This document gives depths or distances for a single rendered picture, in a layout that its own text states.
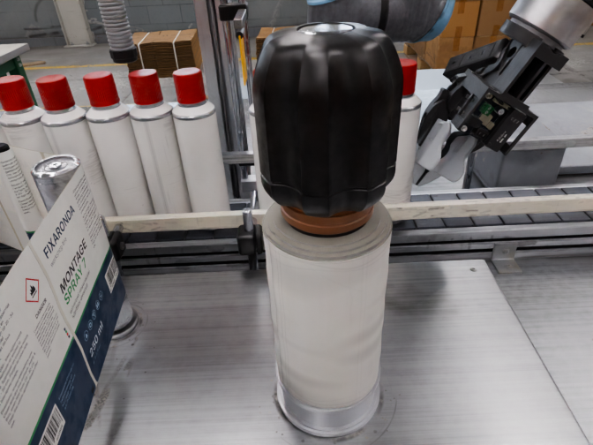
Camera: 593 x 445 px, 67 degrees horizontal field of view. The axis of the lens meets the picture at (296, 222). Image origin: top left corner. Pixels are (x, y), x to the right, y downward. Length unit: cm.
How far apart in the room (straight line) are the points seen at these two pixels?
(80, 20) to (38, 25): 56
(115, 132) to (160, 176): 7
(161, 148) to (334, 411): 36
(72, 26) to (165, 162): 601
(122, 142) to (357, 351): 39
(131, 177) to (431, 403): 43
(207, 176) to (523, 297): 42
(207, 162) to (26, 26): 636
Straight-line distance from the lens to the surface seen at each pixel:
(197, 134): 55
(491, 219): 65
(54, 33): 675
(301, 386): 36
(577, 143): 73
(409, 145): 56
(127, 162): 60
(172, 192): 60
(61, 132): 60
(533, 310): 61
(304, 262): 26
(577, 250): 71
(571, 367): 56
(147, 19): 628
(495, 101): 54
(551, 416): 45
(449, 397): 43
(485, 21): 398
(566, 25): 55
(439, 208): 60
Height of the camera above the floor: 123
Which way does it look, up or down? 34 degrees down
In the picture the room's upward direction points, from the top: 3 degrees counter-clockwise
